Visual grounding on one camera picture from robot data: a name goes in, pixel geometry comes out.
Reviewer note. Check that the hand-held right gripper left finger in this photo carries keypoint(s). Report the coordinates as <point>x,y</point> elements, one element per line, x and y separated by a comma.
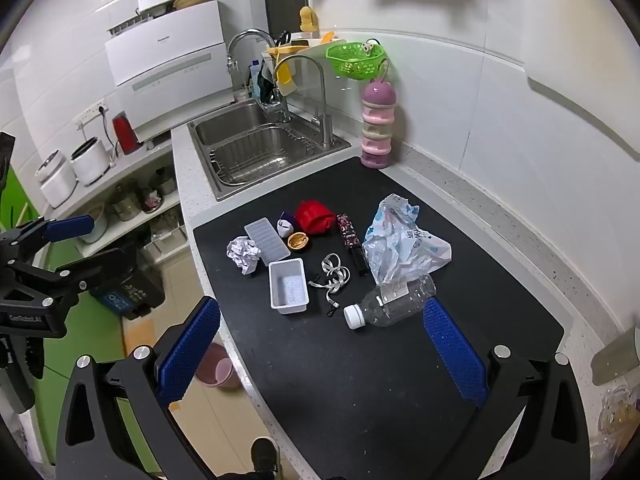
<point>190,350</point>

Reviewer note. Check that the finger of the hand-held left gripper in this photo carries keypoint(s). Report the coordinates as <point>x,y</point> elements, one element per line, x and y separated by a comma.
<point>70,227</point>
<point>100,263</point>

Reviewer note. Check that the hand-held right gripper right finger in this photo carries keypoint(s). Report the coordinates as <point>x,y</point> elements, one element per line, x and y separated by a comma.
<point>452,355</point>

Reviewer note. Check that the pink waste bin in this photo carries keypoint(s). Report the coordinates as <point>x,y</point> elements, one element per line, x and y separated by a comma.
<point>220,370</point>

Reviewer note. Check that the clear plastic bottle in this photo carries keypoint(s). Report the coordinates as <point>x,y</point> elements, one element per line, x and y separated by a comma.
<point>395,300</point>

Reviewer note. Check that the white paper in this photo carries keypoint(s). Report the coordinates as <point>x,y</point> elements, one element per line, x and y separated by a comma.
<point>244,255</point>

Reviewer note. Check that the white plastic tray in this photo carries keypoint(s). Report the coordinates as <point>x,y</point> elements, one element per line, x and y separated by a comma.
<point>288,290</point>

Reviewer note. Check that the printed white plastic bag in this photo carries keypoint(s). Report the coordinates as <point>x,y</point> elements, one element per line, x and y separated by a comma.
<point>395,245</point>

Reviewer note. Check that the grey ribbed plastic lid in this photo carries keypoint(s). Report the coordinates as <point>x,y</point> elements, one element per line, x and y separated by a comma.
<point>267,240</point>

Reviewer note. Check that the brown nut shell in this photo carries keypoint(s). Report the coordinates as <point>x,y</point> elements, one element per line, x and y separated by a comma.
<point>299,241</point>

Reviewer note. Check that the small purple white pouch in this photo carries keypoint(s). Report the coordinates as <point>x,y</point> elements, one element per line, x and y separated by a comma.
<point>286,225</point>

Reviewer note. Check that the black patterned cosmetic tube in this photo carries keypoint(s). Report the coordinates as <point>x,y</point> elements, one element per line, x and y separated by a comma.
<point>347,230</point>

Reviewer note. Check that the red mesh pouch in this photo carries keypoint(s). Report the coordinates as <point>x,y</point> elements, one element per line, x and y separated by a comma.
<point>312,216</point>

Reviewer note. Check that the person's left hand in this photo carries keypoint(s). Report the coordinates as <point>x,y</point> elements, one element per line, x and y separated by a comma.
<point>35,357</point>

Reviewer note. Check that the pale green basin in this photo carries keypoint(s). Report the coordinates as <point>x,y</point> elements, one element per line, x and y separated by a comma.
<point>97,227</point>

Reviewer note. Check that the dark pedal bin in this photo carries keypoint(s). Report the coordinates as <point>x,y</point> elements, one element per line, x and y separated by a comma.
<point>135,290</point>

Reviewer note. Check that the brown floor mat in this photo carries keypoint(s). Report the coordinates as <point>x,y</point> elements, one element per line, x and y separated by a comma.
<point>142,335</point>

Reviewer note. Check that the white rice cooker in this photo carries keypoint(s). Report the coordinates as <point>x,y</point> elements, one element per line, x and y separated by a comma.
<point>55,180</point>
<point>90,162</point>

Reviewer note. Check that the white storage box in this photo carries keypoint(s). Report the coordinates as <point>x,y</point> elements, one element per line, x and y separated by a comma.
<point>175,242</point>
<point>154,254</point>

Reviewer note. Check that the stainless steel pot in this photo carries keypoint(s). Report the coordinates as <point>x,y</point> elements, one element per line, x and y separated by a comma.
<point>164,182</point>
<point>125,205</point>

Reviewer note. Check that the white open shelf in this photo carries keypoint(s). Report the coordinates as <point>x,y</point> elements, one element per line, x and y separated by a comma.
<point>145,223</point>

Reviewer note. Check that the pink food bag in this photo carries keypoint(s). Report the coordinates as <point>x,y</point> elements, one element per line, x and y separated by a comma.
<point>151,201</point>

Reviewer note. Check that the black counter mat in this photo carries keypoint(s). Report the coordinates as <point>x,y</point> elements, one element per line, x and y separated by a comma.
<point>350,385</point>

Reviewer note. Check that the red kettle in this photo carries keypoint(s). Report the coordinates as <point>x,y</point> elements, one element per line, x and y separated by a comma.
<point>125,132</point>

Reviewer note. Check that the person's black shoe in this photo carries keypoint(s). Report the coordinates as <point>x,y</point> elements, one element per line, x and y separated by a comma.
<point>263,452</point>

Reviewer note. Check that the grey flat blade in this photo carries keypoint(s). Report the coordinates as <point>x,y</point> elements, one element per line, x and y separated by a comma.
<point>615,355</point>

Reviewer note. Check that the clear plastic wrapper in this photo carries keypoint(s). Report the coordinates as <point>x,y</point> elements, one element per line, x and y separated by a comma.
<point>620,417</point>

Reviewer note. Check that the stainless steel sink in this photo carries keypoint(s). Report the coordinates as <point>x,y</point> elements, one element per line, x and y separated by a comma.
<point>220,130</point>

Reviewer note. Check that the white countertop dishwasher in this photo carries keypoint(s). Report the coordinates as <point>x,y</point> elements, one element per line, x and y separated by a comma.
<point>165,60</point>

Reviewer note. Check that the purple stacked container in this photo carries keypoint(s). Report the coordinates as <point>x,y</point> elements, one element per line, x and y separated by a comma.
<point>377,130</point>

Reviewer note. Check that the blue bottle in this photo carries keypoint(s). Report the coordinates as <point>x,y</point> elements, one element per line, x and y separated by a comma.
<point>255,77</point>

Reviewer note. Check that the tall chrome faucet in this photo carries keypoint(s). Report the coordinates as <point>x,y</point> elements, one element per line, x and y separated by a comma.
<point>250,34</point>

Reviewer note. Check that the slim chrome faucet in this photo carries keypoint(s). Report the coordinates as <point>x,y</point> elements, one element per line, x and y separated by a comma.
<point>322,90</point>

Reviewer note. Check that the green plastic basket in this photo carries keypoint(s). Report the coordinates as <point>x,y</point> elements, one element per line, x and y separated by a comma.
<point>350,62</point>

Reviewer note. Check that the yellow hanging sponge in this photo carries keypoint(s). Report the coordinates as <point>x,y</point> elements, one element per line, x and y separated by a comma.
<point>308,20</point>

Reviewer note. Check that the small panda toy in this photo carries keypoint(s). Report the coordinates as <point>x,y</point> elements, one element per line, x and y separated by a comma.
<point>368,49</point>

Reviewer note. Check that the white wall outlet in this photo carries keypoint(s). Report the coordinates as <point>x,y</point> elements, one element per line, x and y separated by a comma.
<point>90,115</point>

